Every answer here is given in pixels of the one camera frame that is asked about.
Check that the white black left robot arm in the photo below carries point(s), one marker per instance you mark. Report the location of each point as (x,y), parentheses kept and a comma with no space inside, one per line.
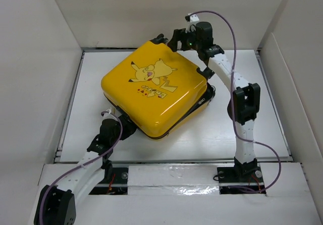
(57,202)

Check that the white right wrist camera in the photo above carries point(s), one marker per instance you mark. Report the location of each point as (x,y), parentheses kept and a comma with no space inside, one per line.
(191,19)

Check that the yellow hard-shell suitcase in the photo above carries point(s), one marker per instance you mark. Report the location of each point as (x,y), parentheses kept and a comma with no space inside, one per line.
(157,89)

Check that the aluminium mounting rail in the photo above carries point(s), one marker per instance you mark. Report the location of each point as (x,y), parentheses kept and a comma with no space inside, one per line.
(196,175)

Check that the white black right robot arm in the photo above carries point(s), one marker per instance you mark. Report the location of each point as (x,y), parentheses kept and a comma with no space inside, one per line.
(244,101)

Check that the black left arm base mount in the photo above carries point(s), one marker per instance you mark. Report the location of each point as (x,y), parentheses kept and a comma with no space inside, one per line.
(115,180)

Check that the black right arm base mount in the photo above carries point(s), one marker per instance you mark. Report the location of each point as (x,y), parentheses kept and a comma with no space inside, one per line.
(243,178)

